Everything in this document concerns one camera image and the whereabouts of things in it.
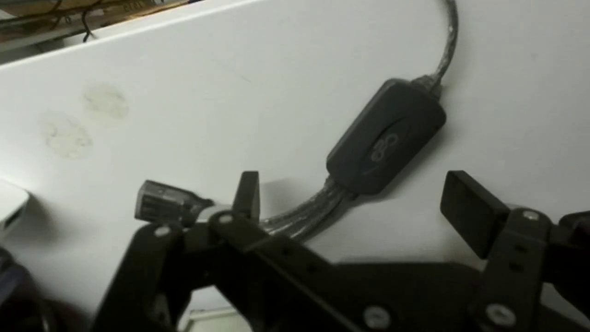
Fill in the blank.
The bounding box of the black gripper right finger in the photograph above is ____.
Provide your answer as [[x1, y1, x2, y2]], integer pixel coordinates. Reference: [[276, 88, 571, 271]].
[[441, 169, 510, 258]]

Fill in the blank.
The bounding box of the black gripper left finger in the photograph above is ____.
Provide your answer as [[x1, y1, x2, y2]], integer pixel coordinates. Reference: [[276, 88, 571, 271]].
[[233, 171, 261, 221]]

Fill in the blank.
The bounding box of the black adapter cable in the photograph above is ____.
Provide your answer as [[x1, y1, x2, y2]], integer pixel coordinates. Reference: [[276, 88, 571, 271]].
[[134, 0, 462, 243]]

